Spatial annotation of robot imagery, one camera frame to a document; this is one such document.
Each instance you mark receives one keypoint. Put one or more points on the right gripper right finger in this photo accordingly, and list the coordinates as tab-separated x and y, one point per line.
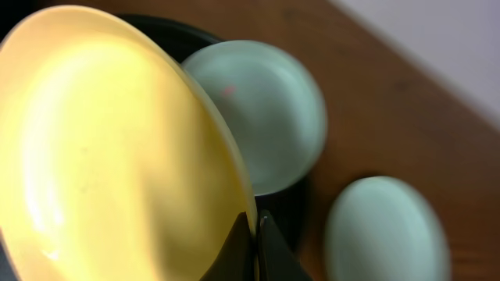
276	261

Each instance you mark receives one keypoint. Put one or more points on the light blue plate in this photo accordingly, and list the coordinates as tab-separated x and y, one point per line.
382	229

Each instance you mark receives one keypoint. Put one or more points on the pale green plate top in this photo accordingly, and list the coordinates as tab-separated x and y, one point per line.
272	105

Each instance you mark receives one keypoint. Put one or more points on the yellow plate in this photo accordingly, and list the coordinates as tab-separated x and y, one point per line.
115	164

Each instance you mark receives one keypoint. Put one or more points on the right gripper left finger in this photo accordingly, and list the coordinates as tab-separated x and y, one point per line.
235	261

